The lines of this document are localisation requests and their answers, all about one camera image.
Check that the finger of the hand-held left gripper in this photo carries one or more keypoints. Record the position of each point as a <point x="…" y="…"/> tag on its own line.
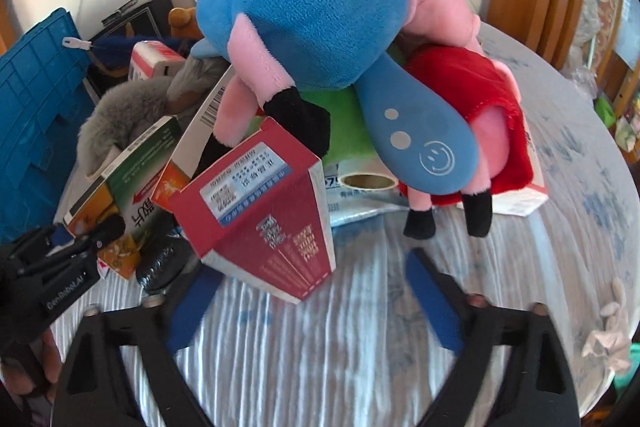
<point x="107" y="229"/>
<point x="60" y="236"/>

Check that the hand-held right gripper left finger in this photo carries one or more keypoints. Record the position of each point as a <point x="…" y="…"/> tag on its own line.
<point x="192" y="307"/>

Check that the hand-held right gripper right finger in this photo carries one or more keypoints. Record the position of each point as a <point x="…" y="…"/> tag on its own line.
<point x="432" y="302"/>

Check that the green orange medicine box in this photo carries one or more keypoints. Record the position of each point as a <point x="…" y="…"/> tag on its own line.
<point x="140" y="177"/>

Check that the blue plastic crate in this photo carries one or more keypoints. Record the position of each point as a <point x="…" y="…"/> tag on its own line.
<point x="35" y="117"/>

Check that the white floral cloth-covered desktop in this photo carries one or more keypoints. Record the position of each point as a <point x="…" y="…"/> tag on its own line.
<point x="350" y="347"/>

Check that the person's left hand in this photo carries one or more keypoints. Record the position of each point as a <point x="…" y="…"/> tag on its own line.
<point x="52" y="357"/>

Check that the black shiny pouch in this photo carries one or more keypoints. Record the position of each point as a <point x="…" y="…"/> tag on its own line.
<point x="162" y="264"/>

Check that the blue white plastic packet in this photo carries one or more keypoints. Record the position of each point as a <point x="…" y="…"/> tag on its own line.
<point x="365" y="207"/>

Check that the grey fluffy plush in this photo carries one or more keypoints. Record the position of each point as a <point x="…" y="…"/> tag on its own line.
<point x="130" y="107"/>

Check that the white roll with cardboard core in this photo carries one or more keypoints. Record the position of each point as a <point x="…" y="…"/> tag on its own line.
<point x="367" y="179"/>

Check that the blue smiley-face plush toy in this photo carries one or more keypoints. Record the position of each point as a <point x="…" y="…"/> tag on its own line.
<point x="425" y="147"/>

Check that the white orange barcode box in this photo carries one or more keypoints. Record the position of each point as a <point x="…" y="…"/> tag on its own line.
<point x="212" y="107"/>

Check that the white red medicine box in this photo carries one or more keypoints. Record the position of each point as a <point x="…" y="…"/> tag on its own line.
<point x="155" y="59"/>

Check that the crumpled white tissue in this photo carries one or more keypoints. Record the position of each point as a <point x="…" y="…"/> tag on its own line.
<point x="607" y="332"/>

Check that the dark blue fluffy plush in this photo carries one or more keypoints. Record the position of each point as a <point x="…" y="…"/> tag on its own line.
<point x="130" y="47"/>

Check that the pink pig plush red dress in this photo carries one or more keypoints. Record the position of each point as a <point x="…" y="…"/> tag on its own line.
<point x="460" y="97"/>

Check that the green plush toy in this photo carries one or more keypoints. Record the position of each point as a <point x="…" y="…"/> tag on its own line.
<point x="340" y="117"/>

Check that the person's green clothing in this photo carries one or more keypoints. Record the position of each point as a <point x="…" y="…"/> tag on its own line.
<point x="627" y="372"/>

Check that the black metal clip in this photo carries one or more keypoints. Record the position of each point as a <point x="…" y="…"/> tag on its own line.
<point x="120" y="12"/>

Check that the black framed box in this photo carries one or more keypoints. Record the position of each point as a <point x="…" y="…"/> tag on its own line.
<point x="150" y="14"/>

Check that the brown bear plush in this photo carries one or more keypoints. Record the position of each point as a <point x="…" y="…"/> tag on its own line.
<point x="182" y="22"/>

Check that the green bag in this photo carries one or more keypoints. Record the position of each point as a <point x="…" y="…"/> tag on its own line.
<point x="606" y="112"/>

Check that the pink pig plush blue shirt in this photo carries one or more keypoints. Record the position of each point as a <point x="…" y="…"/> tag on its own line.
<point x="300" y="7"/>

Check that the rolled patterned carpets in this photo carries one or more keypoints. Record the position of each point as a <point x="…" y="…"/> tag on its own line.
<point x="597" y="7"/>

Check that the wooden frame glass door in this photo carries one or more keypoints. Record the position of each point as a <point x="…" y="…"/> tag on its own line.
<point x="627" y="17"/>

